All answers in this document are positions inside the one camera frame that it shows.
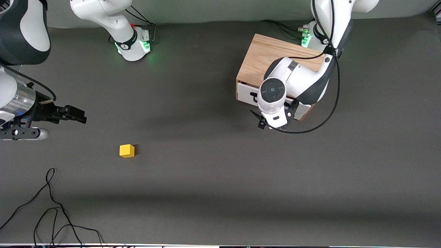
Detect long black loose cable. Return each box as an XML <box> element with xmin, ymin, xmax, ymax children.
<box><xmin>0</xmin><ymin>168</ymin><xmax>85</xmax><ymax>248</ymax></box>

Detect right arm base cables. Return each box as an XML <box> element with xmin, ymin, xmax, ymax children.
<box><xmin>123</xmin><ymin>5</ymin><xmax>157</xmax><ymax>44</ymax></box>

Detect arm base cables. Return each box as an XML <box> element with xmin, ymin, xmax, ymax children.
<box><xmin>261</xmin><ymin>19</ymin><xmax>310</xmax><ymax>39</ymax></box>
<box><xmin>123</xmin><ymin>5</ymin><xmax>157</xmax><ymax>44</ymax></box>

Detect wooden cabinet casing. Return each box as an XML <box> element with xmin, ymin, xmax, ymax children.
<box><xmin>236</xmin><ymin>33</ymin><xmax>328</xmax><ymax>121</ymax></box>

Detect dark grey table cloth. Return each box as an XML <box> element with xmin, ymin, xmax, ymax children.
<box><xmin>0</xmin><ymin>14</ymin><xmax>441</xmax><ymax>246</ymax></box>

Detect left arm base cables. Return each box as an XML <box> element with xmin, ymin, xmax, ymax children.
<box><xmin>261</xmin><ymin>19</ymin><xmax>310</xmax><ymax>39</ymax></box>

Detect looped black loose cable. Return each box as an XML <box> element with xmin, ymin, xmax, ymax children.
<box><xmin>33</xmin><ymin>207</ymin><xmax>105</xmax><ymax>248</ymax></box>

